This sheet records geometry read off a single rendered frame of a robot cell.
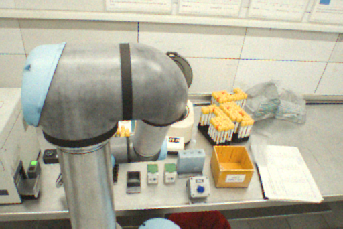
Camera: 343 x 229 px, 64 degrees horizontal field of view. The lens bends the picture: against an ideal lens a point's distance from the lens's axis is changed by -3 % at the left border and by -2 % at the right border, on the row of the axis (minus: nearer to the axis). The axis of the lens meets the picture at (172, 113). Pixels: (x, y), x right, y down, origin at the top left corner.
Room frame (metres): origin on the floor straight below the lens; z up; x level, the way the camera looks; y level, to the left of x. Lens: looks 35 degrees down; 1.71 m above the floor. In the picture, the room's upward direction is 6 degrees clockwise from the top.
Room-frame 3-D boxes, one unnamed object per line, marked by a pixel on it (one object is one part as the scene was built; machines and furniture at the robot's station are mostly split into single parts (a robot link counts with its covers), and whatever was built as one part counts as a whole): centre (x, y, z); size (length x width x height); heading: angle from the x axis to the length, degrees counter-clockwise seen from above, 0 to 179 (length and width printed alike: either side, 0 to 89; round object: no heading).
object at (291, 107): (1.29, -0.63, 0.94); 0.20 x 0.17 x 0.14; 73
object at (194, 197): (0.69, -0.12, 0.92); 0.13 x 0.07 x 0.08; 11
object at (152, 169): (0.72, 0.05, 0.91); 0.05 x 0.04 x 0.07; 11
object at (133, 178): (0.70, 0.12, 0.89); 0.09 x 0.05 x 0.04; 10
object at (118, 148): (0.56, 0.17, 1.17); 0.11 x 0.11 x 0.08; 14
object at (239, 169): (0.79, -0.25, 0.92); 0.13 x 0.13 x 0.10; 8
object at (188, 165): (0.79, -0.09, 0.92); 0.10 x 0.07 x 0.10; 103
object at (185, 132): (1.02, 0.03, 0.94); 0.30 x 0.24 x 0.12; 2
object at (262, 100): (1.29, -0.46, 0.97); 0.26 x 0.17 x 0.19; 122
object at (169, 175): (0.73, -0.01, 0.91); 0.05 x 0.04 x 0.07; 11
